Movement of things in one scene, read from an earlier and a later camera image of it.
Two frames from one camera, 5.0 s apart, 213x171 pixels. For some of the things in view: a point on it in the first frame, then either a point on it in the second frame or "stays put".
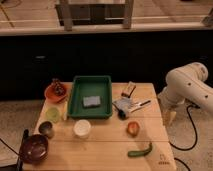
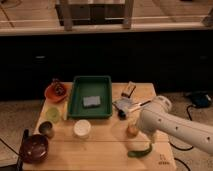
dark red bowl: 34,149 stays put
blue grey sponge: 91,101 stays put
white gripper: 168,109 to 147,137
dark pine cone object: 59,88 stays put
